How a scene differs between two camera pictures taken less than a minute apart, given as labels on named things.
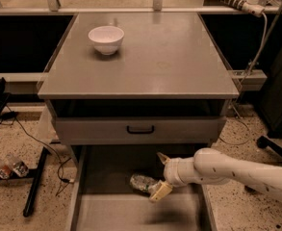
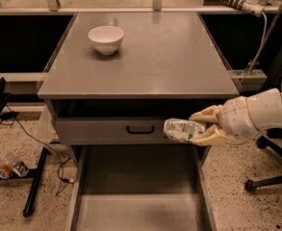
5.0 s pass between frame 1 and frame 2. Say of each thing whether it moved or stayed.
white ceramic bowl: stayed
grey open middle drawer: stayed
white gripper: moved
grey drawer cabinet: stayed
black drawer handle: stayed
